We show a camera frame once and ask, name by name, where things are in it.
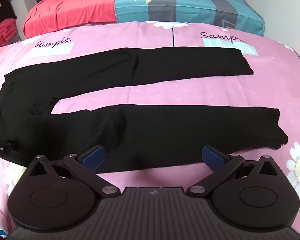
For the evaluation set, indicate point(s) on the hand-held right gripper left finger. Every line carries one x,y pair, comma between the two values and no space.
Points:
93,155

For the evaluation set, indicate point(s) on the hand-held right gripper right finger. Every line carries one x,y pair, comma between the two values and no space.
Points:
211,156

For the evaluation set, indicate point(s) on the black pants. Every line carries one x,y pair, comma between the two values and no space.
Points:
140,67

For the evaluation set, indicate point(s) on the pink printed bedsheet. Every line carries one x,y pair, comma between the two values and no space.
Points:
165,92

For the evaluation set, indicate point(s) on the stack of red cloths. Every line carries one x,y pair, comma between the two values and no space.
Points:
3,35

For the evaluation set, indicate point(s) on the red pillow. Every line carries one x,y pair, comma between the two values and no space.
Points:
72,7

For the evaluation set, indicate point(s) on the teal grey patterned pillow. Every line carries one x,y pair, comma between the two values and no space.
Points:
185,5

